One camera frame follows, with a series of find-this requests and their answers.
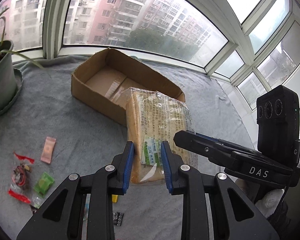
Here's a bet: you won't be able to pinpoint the white gloved right hand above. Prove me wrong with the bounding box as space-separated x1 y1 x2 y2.
255 189 284 218

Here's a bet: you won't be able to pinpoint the brown cardboard box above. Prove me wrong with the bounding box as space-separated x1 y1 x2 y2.
71 48 185 126

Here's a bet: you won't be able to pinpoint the pink wafer snack packet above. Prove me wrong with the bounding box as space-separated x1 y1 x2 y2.
40 137 56 164

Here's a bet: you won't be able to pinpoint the green candy packet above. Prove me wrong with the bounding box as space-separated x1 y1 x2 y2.
33 172 55 197

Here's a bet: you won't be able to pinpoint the black white candy packet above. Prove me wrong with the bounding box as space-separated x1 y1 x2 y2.
113 211 124 226

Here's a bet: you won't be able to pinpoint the green plant pot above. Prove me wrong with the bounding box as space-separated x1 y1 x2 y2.
0 40 22 115

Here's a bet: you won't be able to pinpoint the bagged sliced bread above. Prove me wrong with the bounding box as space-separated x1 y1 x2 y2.
125 87 198 185

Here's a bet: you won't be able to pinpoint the spider plant leaves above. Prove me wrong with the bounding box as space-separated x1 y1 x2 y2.
0 8 45 69

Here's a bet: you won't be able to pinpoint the clear red-end candy bag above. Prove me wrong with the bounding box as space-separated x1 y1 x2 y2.
7 152 34 204

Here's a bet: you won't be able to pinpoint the yellow candy packet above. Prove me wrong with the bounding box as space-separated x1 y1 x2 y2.
112 194 119 203

